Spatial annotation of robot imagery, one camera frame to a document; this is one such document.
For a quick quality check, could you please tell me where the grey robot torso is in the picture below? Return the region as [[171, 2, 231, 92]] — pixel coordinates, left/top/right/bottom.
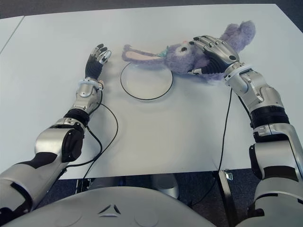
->
[[4, 186, 228, 227]]

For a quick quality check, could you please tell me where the silver robot left leg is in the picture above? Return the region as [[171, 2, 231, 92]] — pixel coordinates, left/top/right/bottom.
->
[[90, 176, 124, 190]]

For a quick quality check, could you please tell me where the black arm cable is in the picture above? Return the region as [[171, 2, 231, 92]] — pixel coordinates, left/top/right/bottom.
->
[[189, 87, 233, 207], [60, 88, 119, 178]]

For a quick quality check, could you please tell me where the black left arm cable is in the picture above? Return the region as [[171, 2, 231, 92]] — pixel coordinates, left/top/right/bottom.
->
[[60, 88, 119, 178]]

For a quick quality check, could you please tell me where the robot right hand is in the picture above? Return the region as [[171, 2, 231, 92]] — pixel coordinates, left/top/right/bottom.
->
[[188, 35, 241, 76]]

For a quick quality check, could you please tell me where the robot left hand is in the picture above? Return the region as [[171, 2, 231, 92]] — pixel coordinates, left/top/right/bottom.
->
[[84, 43, 112, 80]]

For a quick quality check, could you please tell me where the black metal table leg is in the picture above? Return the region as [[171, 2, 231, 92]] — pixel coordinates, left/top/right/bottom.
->
[[218, 168, 239, 227], [75, 178, 92, 192]]

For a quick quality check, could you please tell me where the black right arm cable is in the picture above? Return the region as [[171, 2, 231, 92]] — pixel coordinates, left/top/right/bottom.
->
[[189, 87, 233, 207]]

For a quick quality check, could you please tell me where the purple plush bunny doll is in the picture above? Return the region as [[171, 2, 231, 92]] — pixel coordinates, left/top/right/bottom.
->
[[122, 20, 257, 84]]

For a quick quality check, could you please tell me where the white plate black rim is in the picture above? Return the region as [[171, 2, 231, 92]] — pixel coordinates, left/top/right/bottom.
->
[[120, 61, 174, 101]]

